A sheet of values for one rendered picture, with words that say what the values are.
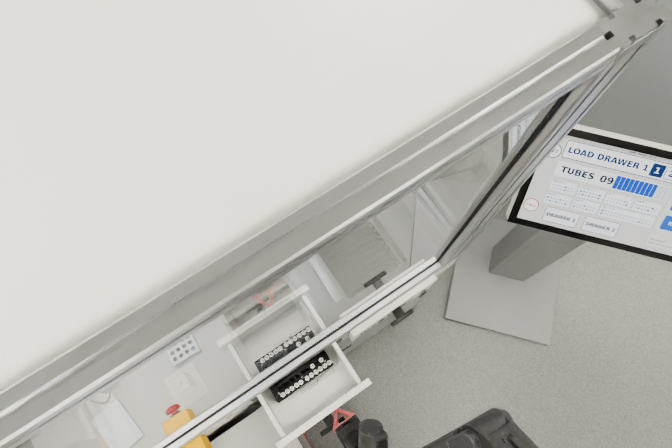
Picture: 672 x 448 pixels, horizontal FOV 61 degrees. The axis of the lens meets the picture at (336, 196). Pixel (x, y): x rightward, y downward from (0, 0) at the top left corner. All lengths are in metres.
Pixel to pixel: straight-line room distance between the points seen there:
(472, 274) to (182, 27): 2.10
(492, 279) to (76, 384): 2.22
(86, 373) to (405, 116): 0.39
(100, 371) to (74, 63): 0.33
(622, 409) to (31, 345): 2.47
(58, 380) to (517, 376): 2.24
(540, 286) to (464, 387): 0.55
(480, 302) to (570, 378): 0.48
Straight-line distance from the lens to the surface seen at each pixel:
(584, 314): 2.77
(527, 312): 2.64
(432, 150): 0.58
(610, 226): 1.75
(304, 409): 1.67
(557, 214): 1.70
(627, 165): 1.67
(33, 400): 0.57
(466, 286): 2.59
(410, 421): 2.53
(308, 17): 0.68
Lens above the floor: 2.50
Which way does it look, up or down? 70 degrees down
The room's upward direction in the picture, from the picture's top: 3 degrees clockwise
